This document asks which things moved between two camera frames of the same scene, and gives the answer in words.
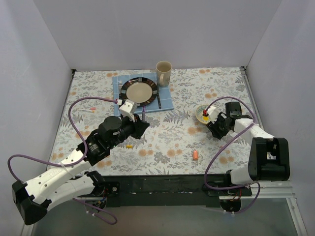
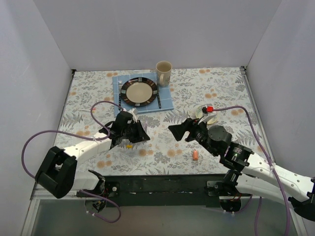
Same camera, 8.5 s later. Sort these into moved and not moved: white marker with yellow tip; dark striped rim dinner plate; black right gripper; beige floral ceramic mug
Moved: black right gripper
Not moved: white marker with yellow tip; beige floral ceramic mug; dark striped rim dinner plate
